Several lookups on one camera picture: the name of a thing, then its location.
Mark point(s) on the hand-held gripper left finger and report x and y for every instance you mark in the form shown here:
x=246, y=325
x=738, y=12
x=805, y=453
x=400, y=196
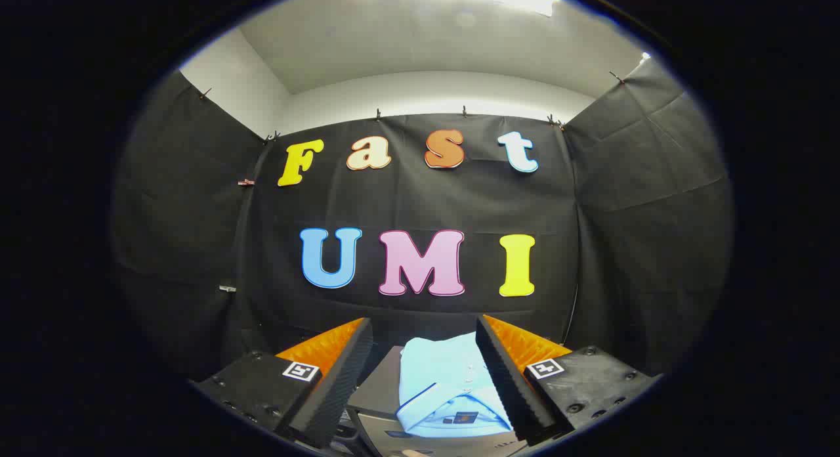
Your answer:
x=335, y=391

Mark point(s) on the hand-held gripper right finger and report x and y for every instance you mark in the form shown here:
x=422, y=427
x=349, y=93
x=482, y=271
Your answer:
x=512, y=391

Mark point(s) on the light blue polo shirt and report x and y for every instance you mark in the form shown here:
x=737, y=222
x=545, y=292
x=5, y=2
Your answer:
x=440, y=378

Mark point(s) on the grey washing machine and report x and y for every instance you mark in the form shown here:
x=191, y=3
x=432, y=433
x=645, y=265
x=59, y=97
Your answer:
x=394, y=438

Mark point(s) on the black backdrop cloth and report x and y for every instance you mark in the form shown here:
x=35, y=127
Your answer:
x=420, y=201

